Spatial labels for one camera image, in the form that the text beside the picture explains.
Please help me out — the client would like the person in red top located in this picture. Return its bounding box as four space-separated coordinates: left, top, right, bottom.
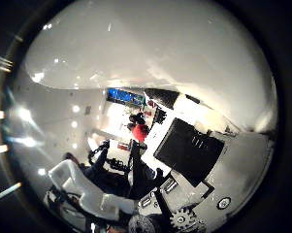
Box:
128 111 152 144

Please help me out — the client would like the blue screen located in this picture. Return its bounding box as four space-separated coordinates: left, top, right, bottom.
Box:
106 87 146 108

